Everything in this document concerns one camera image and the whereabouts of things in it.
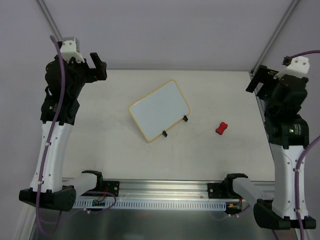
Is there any yellow framed whiteboard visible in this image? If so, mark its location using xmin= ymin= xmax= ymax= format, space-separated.
xmin=128 ymin=79 xmax=191 ymax=142

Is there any red whiteboard eraser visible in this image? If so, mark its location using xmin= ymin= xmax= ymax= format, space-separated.
xmin=215 ymin=122 xmax=228 ymax=135

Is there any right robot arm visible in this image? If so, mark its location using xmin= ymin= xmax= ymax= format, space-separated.
xmin=215 ymin=63 xmax=317 ymax=230

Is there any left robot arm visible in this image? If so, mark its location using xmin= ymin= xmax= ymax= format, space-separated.
xmin=18 ymin=52 xmax=107 ymax=212

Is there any left black whiteboard foot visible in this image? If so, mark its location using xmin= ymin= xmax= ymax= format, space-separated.
xmin=162 ymin=130 xmax=168 ymax=137

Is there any black whiteboard foot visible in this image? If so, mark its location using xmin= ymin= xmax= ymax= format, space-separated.
xmin=183 ymin=115 xmax=189 ymax=122
xmin=162 ymin=130 xmax=168 ymax=137

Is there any right black whiteboard foot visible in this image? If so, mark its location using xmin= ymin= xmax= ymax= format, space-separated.
xmin=183 ymin=115 xmax=189 ymax=122

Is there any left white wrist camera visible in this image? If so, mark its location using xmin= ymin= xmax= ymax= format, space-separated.
xmin=60 ymin=37 xmax=85 ymax=63

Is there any right aluminium frame post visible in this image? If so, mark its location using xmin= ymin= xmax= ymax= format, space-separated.
xmin=249 ymin=0 xmax=301 ymax=77

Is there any aluminium frame post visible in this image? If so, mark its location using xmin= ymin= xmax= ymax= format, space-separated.
xmin=35 ymin=0 xmax=62 ymax=41
xmin=249 ymin=0 xmax=301 ymax=77

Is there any left aluminium frame post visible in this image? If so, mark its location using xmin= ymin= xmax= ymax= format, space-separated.
xmin=35 ymin=0 xmax=62 ymax=41

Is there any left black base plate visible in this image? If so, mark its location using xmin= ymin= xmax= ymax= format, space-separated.
xmin=102 ymin=180 xmax=120 ymax=197

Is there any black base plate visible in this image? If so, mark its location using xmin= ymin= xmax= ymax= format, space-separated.
xmin=207 ymin=182 xmax=234 ymax=199
xmin=102 ymin=180 xmax=120 ymax=197

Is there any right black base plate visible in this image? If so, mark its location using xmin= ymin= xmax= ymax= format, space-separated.
xmin=207 ymin=182 xmax=234 ymax=199

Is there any aluminium mounting rail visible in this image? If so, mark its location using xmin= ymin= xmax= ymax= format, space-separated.
xmin=62 ymin=177 xmax=276 ymax=202

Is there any white slotted cable duct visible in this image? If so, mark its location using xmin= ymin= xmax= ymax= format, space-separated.
xmin=73 ymin=197 xmax=227 ymax=212

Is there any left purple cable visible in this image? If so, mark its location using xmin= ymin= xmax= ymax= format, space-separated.
xmin=35 ymin=34 xmax=117 ymax=237

